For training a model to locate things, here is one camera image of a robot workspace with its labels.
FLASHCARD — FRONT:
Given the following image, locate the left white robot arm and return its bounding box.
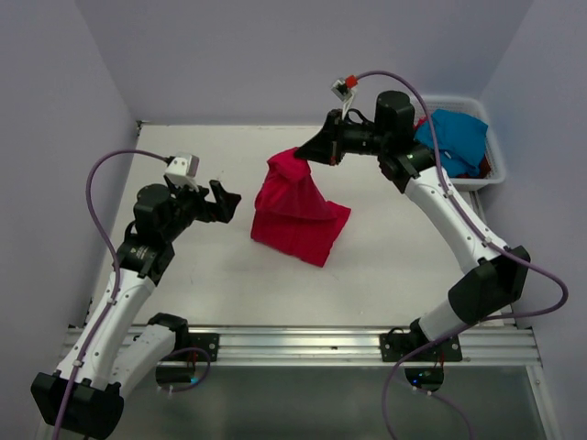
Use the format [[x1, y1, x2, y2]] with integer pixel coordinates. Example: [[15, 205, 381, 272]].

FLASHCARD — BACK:
[[31, 181, 241, 439]]

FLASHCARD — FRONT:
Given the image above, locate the bright red t shirt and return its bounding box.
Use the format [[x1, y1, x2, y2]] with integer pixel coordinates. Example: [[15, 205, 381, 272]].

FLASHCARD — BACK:
[[414, 116, 428, 131]]

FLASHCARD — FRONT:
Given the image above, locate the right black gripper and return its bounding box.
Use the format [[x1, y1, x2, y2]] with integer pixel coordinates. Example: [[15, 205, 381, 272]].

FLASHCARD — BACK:
[[294, 108, 390, 166]]

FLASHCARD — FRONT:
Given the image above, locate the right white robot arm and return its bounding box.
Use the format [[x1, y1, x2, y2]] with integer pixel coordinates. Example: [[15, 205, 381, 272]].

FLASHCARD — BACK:
[[294, 91, 530, 360]]

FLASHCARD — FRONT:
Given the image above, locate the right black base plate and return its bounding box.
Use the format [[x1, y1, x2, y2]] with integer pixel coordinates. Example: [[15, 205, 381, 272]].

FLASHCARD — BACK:
[[379, 331, 463, 363]]

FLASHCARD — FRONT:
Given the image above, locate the dark red t shirt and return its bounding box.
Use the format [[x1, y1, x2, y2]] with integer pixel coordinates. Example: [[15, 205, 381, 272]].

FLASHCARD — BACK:
[[455, 156, 492, 180]]

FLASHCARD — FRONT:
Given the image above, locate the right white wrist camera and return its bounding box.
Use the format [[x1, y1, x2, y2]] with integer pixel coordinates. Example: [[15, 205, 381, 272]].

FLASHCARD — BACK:
[[331, 75, 359, 120]]

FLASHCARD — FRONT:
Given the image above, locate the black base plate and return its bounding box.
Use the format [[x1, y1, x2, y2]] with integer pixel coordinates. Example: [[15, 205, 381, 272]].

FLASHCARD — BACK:
[[379, 331, 463, 363], [186, 332, 220, 362]]

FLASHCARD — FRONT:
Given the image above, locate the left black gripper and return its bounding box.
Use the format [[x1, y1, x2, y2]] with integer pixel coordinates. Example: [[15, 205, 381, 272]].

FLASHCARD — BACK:
[[161, 179, 239, 241]]

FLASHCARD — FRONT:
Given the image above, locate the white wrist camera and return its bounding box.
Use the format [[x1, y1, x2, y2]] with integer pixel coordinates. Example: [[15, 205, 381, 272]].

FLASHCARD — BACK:
[[164, 152, 199, 192], [331, 75, 359, 120]]

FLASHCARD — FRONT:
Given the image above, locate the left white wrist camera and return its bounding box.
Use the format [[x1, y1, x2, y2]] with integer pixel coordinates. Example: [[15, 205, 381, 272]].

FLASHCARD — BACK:
[[164, 152, 199, 192]]

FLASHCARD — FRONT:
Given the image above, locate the white plastic basket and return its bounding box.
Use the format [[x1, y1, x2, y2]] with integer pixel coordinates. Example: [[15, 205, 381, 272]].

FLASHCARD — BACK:
[[411, 95, 505, 192]]

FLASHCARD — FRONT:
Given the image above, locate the aluminium mounting rail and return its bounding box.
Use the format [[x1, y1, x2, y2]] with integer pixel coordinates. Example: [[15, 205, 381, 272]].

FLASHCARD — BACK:
[[189, 325, 541, 367]]

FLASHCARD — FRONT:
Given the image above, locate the blue t shirt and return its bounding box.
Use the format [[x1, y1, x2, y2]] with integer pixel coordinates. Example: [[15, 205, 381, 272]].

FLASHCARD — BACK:
[[432, 109, 488, 178]]

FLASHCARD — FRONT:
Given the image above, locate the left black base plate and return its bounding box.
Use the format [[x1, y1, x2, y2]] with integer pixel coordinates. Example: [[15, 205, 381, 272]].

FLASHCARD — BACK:
[[186, 332, 220, 362]]

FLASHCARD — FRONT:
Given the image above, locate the crimson red t shirt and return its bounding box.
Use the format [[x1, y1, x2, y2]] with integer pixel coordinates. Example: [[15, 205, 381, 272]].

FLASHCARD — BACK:
[[250, 148, 351, 268]]

